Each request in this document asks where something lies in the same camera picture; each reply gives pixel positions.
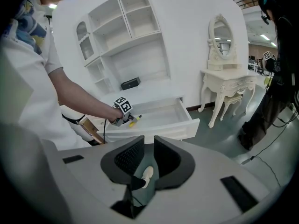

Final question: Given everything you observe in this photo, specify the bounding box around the black cable with adapter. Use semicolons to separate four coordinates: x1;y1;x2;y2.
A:
240;111;299;189

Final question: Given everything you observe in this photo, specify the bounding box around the white desk drawer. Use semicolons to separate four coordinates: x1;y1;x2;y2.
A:
97;96;201;142

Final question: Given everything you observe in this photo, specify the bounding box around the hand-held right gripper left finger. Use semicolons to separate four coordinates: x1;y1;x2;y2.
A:
100;135;145;185

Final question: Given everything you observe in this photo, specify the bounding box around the white desk with hutch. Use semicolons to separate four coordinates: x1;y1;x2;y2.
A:
75;0;201;145

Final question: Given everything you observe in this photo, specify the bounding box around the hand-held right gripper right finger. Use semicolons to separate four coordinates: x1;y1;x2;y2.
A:
153;135;196;191

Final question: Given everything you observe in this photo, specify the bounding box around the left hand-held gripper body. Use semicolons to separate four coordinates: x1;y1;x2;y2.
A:
109;97;135;127

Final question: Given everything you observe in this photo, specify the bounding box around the black rectangular box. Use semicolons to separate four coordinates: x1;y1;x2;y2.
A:
120;76;142;91

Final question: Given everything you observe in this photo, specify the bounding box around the cream stool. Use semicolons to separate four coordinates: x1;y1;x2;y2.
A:
220;92;244;122

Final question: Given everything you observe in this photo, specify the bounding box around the cream dressing table with mirror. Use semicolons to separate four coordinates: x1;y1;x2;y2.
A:
198;13;258;129

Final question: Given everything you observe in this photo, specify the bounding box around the person's white printed shirt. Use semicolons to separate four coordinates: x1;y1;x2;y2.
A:
0;0;92;149

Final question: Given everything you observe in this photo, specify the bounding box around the person's left forearm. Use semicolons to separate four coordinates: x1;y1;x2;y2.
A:
47;67;119;122

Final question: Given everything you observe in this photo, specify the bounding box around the person's left hand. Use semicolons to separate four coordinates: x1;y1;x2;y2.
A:
107;108;124;124

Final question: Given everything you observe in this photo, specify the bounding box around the person's cream shoe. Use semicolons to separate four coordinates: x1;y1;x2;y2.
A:
141;166;155;189

